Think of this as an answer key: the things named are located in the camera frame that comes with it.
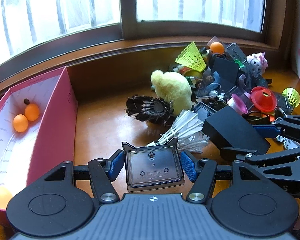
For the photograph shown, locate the red plastic cone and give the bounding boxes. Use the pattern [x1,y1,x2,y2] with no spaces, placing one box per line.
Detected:
[250,86,277,112]

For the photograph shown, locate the black rectangular box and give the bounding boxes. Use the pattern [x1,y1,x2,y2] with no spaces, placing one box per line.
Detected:
[202,106,270,155]

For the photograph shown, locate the grey plastic bracket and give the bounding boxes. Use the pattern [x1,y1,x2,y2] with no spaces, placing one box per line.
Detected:
[276,135,300,152]

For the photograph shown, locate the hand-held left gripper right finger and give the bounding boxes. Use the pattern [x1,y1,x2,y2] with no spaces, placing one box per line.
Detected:
[180,151,265,203]

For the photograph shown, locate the black plastic loops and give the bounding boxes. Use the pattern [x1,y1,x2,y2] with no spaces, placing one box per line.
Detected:
[245,110,269,121]

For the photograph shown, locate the black perforated plate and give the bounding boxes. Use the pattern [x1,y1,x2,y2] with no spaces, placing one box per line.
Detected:
[225,43,247,64]

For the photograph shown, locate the black flat plate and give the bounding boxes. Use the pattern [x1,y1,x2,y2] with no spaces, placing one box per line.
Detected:
[274,92,293,113]

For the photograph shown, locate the pink tape roll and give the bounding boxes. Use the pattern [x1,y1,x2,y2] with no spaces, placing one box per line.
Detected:
[227,94,249,115]

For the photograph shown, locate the yellow plush toy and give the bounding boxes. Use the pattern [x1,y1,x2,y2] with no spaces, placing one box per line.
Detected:
[150,70,193,112]

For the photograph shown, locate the row of window bars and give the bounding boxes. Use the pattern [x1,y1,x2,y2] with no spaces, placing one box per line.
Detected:
[0,0,263,45]

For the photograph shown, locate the pink cardboard box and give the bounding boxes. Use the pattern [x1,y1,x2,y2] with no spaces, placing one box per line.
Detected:
[0,66,78,228]

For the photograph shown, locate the blue grey toy figure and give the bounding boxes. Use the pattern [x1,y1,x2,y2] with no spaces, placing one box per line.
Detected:
[205,70,224,90]

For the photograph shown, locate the smoky black plastic tray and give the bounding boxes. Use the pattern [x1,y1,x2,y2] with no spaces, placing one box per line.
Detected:
[122,135,185,193]

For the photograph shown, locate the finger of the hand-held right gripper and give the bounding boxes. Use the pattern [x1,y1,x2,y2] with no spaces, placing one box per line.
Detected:
[219,144,300,182]
[253,115,300,145]

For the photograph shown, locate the small yellow nylon shuttlecock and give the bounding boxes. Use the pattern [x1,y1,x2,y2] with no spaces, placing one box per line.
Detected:
[282,87,300,108]

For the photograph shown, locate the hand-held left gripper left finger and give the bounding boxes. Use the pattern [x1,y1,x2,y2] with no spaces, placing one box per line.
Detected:
[31,149,125,203]

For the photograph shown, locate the pink plush toy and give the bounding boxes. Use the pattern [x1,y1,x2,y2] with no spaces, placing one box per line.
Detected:
[247,52,268,74]

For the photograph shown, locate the brown window frame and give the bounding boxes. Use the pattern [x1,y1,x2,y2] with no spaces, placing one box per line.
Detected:
[0,0,294,88]

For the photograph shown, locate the black feather shuttlecock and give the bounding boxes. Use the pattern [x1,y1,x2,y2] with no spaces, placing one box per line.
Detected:
[125,95,173,125]

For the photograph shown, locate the black square panel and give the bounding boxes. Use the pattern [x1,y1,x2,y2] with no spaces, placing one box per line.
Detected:
[211,57,240,84]

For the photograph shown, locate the orange ping pong ball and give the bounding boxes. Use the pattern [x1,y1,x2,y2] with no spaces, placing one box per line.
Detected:
[0,187,13,208]
[24,104,40,121]
[209,42,224,54]
[13,114,29,132]

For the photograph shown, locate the white feather shuttlecock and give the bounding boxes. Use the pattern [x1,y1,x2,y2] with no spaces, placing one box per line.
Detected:
[146,109,210,153]

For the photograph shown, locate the black square plastic plate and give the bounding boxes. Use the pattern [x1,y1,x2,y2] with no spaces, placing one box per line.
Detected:
[192,102,215,119]

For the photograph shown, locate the large yellow nylon shuttlecock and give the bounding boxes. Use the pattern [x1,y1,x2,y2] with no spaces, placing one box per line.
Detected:
[175,42,207,72]

